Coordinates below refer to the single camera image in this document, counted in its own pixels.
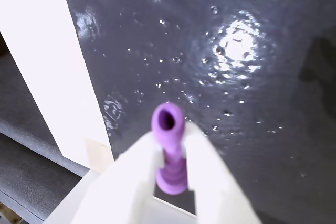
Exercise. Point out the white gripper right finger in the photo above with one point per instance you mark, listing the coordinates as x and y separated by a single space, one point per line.
212 182

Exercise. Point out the brown cardboard box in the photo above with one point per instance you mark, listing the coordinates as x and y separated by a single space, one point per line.
8 214

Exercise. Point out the grey fabric sofa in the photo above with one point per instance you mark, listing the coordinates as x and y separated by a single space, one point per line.
29 169

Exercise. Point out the dark grey table mat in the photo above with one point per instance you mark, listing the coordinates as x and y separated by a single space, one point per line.
236 116

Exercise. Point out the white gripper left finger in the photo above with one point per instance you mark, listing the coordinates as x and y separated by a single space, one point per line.
123 182

